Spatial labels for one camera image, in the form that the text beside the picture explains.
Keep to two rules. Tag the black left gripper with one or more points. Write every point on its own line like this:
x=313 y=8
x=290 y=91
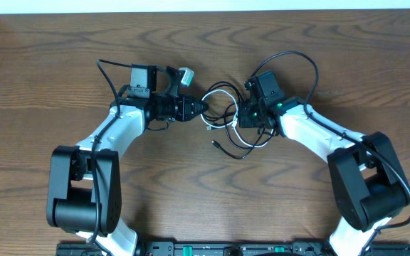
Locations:
x=187 y=107

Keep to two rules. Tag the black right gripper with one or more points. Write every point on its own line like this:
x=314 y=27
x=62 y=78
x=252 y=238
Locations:
x=244 y=121

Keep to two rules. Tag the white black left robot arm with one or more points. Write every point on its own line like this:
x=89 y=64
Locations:
x=84 y=189

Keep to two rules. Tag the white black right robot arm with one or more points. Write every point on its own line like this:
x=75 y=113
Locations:
x=368 y=182

